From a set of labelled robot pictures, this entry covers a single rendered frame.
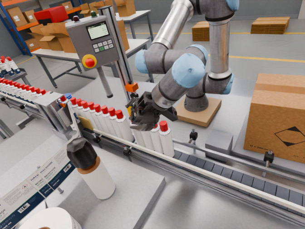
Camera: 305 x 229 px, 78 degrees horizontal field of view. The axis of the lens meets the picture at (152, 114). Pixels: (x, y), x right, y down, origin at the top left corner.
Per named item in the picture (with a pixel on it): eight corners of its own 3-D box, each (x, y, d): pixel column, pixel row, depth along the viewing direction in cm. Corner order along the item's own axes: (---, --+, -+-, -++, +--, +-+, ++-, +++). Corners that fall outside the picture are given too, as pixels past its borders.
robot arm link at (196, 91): (188, 85, 119) (186, 66, 111) (209, 87, 113) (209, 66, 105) (182, 96, 111) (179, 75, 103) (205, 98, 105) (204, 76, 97)
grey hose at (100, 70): (105, 97, 104) (91, 62, 91) (110, 94, 106) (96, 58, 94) (110, 98, 102) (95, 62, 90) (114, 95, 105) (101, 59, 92)
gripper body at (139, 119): (128, 105, 64) (145, 84, 55) (150, 109, 68) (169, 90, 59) (130, 126, 60) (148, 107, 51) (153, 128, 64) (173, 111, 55)
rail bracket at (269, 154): (256, 186, 75) (263, 161, 65) (259, 171, 80) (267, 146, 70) (265, 189, 74) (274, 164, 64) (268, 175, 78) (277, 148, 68)
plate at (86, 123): (83, 127, 117) (76, 116, 111) (84, 126, 117) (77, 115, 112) (93, 131, 112) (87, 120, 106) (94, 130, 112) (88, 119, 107)
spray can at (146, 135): (144, 150, 95) (134, 119, 82) (150, 143, 98) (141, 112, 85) (152, 153, 92) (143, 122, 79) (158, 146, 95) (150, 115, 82)
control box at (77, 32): (83, 65, 90) (64, 22, 78) (116, 54, 93) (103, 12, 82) (85, 72, 82) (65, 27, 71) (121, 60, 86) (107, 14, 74)
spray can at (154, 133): (153, 154, 92) (144, 122, 79) (157, 146, 95) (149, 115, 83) (163, 156, 89) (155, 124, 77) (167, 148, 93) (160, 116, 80)
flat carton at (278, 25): (249, 33, 425) (251, 24, 412) (257, 26, 453) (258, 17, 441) (283, 34, 388) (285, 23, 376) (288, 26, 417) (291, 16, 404)
